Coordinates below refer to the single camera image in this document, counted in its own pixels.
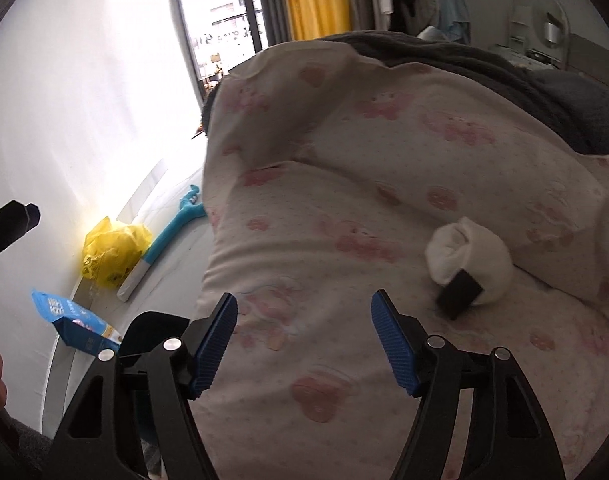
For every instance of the blue dinosaur grabber toy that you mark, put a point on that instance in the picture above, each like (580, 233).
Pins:
(164, 237)

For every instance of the white round fan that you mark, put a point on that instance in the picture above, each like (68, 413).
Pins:
(549, 10)

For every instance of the blue printed packet bag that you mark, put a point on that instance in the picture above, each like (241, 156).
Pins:
(69, 320)

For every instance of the gray fuzzy slipper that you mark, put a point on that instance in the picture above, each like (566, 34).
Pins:
(27, 450)

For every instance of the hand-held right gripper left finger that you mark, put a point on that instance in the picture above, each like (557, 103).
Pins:
(214, 345)

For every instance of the yellow plastic bag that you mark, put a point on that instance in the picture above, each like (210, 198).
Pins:
(109, 250)

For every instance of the white bundle black tab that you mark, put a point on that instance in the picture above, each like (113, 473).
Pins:
(479, 255)

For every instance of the dark gray fleece blanket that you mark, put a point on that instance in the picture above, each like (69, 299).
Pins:
(484, 67)

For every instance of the pink printed blanket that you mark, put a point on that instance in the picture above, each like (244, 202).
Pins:
(334, 200)

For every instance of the balcony glass door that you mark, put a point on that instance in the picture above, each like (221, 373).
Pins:
(219, 0)

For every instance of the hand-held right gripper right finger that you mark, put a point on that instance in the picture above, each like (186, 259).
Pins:
(394, 345)

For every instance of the gray curtain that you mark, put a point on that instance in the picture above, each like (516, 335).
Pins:
(272, 0)

